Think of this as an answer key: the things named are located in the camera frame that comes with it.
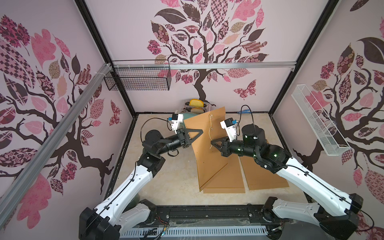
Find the blue object by back wall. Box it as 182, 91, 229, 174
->
237, 109, 252, 115

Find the white wire shelf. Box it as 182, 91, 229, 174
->
292, 84, 352, 157

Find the black wire basket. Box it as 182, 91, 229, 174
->
104, 59, 172, 91

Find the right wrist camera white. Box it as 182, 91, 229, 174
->
220, 118, 238, 142

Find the aluminium rail back wall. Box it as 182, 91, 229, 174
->
114, 62, 297, 70

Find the aluminium rail left wall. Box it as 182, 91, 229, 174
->
1, 63, 112, 228

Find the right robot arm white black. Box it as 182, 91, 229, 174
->
211, 118, 363, 240

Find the mint green toaster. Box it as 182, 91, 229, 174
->
179, 99, 212, 119

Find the brown file bag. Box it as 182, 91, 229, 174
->
184, 107, 228, 192
203, 155, 246, 194
240, 157, 289, 191

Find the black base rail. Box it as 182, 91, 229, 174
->
81, 205, 343, 240

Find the front bread slice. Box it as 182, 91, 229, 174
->
191, 108, 205, 115

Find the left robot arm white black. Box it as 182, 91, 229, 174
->
79, 128, 203, 240

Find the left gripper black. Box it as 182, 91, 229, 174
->
155, 128, 202, 155

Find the white slotted cable duct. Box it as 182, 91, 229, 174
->
120, 226, 268, 240

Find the white string of bag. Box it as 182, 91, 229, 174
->
207, 114, 214, 148

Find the aluminium rail wall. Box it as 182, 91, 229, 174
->
1, 63, 112, 228
114, 62, 297, 70

